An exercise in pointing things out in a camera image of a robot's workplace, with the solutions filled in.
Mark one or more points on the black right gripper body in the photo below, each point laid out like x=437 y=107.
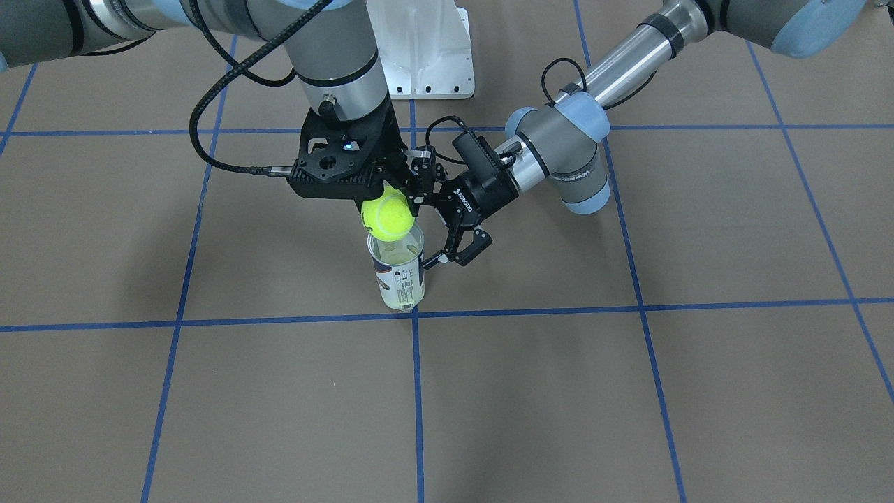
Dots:
x=386 y=149

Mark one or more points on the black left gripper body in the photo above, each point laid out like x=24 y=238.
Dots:
x=480 y=190

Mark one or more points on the Wilson yellow tennis ball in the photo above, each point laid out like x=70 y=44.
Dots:
x=387 y=218

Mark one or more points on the white blue tennis ball can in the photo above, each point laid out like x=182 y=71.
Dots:
x=399 y=271

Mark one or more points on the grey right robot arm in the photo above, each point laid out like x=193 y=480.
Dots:
x=329 y=47

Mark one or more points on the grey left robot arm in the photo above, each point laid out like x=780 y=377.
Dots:
x=562 y=141

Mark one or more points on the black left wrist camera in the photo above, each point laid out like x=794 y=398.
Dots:
x=484 y=164

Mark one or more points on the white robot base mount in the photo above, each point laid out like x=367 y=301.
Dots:
x=425 y=48

